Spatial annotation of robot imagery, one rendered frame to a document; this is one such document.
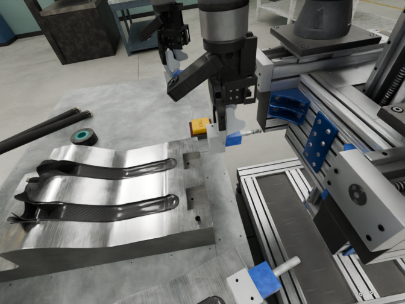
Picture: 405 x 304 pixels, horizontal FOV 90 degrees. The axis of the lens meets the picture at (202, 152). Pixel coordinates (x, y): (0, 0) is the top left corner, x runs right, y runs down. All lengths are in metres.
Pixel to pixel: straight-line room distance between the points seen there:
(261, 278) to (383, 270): 0.91
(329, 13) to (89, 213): 0.76
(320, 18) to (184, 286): 0.72
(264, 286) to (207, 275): 0.10
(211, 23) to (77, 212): 0.43
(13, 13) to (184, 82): 7.28
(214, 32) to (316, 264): 1.04
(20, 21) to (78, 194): 7.18
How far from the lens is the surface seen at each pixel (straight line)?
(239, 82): 0.38
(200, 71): 0.37
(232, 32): 0.35
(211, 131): 0.47
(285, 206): 1.24
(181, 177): 0.48
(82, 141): 0.80
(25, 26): 7.59
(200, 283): 0.42
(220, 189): 0.55
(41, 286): 0.61
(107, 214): 0.50
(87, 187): 0.53
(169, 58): 0.74
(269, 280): 0.41
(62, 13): 4.36
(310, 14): 0.73
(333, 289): 1.15
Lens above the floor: 1.26
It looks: 46 degrees down
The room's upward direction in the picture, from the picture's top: 9 degrees counter-clockwise
